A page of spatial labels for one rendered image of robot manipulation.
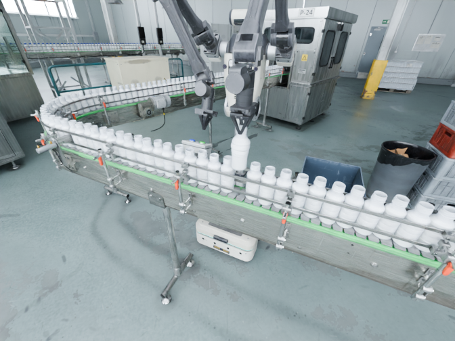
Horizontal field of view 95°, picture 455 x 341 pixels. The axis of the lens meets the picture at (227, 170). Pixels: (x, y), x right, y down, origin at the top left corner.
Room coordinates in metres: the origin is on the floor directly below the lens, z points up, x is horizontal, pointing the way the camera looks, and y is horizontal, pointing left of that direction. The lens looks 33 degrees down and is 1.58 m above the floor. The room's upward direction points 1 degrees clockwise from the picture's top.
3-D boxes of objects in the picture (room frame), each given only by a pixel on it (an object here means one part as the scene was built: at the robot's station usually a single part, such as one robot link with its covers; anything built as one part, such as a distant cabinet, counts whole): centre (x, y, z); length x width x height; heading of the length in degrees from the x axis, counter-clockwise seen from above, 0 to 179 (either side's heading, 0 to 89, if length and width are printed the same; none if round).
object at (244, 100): (0.71, -0.05, 1.40); 0.10 x 0.07 x 0.07; 157
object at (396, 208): (0.51, -0.55, 1.08); 0.06 x 0.06 x 0.17
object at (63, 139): (1.06, 0.96, 0.96); 0.23 x 0.10 x 0.27; 157
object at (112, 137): (0.99, 0.60, 1.08); 0.06 x 0.06 x 0.17
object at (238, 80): (0.67, -0.04, 1.50); 0.12 x 0.09 x 0.12; 158
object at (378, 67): (7.08, -4.50, 0.55); 0.40 x 0.40 x 1.10; 67
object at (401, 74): (8.56, -6.12, 0.50); 1.24 x 1.03 x 1.00; 70
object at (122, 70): (4.89, 1.93, 0.59); 1.10 x 0.62 x 1.18; 139
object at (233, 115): (0.70, -0.05, 1.33); 0.07 x 0.07 x 0.09; 67
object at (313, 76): (5.00, -1.50, 1.00); 1.60 x 1.30 x 2.00; 139
